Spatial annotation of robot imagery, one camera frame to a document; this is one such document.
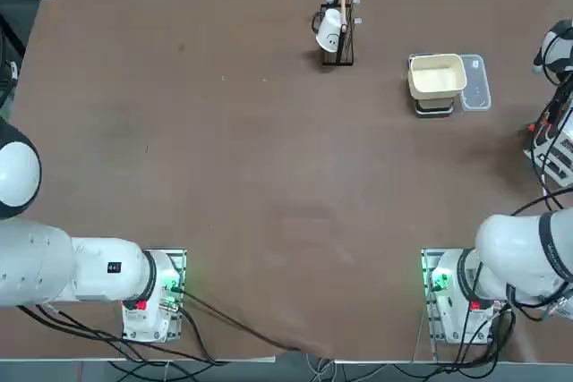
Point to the cream plastic tray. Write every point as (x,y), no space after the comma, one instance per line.
(436,75)

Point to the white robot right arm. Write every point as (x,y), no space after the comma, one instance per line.
(506,243)

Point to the translucent container lid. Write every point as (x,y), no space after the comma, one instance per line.
(478,91)

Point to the white digital kitchen scale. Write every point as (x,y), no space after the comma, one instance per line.
(433,109)

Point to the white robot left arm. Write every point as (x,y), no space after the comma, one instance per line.
(89,270)

